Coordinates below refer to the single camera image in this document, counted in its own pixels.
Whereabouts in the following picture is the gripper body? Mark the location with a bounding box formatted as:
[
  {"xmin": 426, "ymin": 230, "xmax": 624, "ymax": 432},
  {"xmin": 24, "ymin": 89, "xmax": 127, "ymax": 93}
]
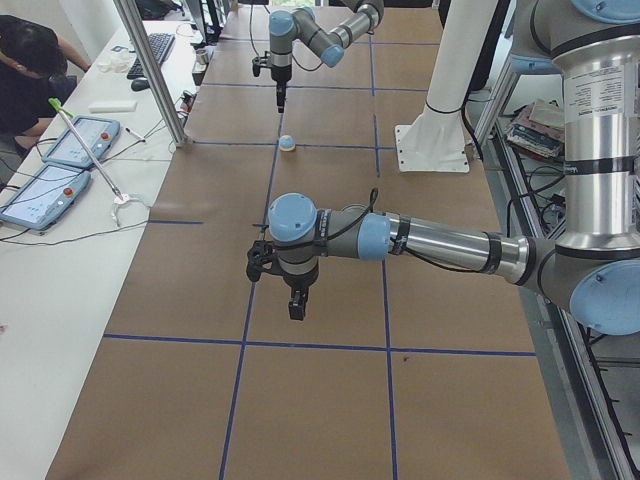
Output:
[
  {"xmin": 271, "ymin": 65, "xmax": 291, "ymax": 83},
  {"xmin": 279, "ymin": 257, "xmax": 319, "ymax": 290}
]

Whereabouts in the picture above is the blue and cream bell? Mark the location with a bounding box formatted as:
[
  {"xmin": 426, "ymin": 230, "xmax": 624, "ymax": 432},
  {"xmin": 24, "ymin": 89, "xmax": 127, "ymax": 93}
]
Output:
[{"xmin": 278, "ymin": 134, "xmax": 296, "ymax": 152}]

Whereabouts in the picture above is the metal cup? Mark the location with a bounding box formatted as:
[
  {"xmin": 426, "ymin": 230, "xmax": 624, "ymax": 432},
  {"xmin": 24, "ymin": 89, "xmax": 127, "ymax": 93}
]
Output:
[{"xmin": 195, "ymin": 48, "xmax": 209, "ymax": 66}]

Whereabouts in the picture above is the black keyboard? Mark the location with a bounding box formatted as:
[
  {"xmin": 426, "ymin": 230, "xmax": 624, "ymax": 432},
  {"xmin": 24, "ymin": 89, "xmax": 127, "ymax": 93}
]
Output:
[{"xmin": 125, "ymin": 32, "xmax": 176, "ymax": 81}]

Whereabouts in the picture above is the black computer mouse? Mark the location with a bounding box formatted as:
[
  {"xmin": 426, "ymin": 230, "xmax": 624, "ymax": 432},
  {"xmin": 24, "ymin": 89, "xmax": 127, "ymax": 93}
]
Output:
[{"xmin": 130, "ymin": 77, "xmax": 150, "ymax": 92}]

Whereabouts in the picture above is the black marker pen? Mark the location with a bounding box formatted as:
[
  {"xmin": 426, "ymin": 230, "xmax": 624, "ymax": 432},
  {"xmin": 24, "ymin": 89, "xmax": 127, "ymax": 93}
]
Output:
[{"xmin": 125, "ymin": 127, "xmax": 146, "ymax": 143}]

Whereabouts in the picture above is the teach pendant far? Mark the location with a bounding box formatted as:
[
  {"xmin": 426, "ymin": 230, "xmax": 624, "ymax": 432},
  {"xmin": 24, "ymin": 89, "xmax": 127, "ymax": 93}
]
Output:
[{"xmin": 40, "ymin": 114, "xmax": 122, "ymax": 170}]

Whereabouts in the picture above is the teach pendant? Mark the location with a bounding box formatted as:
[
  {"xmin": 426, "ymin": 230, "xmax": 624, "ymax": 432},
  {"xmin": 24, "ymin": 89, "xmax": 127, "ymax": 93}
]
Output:
[
  {"xmin": 40, "ymin": 114, "xmax": 122, "ymax": 170},
  {"xmin": 1, "ymin": 164, "xmax": 91, "ymax": 233}
]

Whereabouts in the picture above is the grabber reach tool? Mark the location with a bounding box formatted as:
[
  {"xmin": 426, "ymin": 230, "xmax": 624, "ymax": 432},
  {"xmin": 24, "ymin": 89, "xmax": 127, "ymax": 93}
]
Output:
[{"xmin": 47, "ymin": 97, "xmax": 150, "ymax": 227}]

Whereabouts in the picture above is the person in black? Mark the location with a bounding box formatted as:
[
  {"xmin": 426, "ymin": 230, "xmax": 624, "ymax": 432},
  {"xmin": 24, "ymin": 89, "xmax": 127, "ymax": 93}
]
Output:
[{"xmin": 1, "ymin": 14, "xmax": 90, "ymax": 155}]

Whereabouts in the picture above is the teach pendant near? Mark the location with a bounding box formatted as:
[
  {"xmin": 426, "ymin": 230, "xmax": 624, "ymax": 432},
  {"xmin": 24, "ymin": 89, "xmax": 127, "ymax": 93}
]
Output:
[{"xmin": 1, "ymin": 164, "xmax": 91, "ymax": 233}]

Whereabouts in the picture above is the stack of magazines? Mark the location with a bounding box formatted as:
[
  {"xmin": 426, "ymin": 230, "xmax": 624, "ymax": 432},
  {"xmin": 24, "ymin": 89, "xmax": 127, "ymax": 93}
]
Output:
[{"xmin": 506, "ymin": 99, "xmax": 565, "ymax": 159}]

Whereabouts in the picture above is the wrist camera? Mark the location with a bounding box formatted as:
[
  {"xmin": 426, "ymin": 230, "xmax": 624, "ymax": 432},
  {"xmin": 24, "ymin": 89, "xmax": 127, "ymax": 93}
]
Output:
[
  {"xmin": 246, "ymin": 240, "xmax": 281, "ymax": 283},
  {"xmin": 252, "ymin": 51, "xmax": 271, "ymax": 77}
]

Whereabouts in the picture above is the aluminium frame post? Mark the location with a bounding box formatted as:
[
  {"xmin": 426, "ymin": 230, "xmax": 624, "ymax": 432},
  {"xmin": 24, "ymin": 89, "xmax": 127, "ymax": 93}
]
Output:
[{"xmin": 114, "ymin": 0, "xmax": 187, "ymax": 148}]

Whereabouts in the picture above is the white camera mast pedestal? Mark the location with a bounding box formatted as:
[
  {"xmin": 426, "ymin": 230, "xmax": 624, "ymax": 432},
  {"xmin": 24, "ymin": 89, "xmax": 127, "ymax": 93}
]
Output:
[{"xmin": 394, "ymin": 0, "xmax": 503, "ymax": 173}]

